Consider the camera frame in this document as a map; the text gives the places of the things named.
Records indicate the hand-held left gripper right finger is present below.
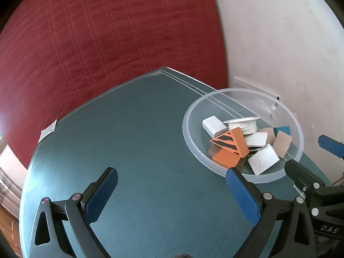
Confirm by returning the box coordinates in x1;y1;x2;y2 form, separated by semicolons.
226;167;316;258

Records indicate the patterned beige curtain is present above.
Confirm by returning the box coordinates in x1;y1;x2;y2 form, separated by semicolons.
0;164;22;218

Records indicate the light wooden piece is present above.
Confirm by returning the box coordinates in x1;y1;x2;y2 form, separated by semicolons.
273;130;293;158

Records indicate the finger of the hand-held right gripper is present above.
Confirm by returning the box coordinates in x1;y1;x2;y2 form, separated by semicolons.
284;161;335;195
318;135;344;158

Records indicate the white striped wedge block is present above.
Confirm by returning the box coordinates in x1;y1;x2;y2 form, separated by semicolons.
243;132;269;158
247;144;280;175

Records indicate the white paper sheet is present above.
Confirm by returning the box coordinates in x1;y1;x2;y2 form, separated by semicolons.
39;120;57;143

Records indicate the white charger plug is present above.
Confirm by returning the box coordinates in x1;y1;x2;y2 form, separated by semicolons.
202;115;229;137

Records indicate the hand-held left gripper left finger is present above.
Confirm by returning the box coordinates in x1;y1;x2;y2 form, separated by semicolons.
29;167;119;258

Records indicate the clear plastic bowl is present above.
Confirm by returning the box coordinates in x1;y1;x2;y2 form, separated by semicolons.
182;87;305;184

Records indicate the green table mat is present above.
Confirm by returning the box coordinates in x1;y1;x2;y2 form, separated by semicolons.
19;67;331;258

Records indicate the orange striped wedge block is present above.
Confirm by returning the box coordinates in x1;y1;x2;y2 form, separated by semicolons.
212;148;241;168
210;127;249;158

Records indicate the red quilted blanket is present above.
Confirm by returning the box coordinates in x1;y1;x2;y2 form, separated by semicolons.
0;0;229;170

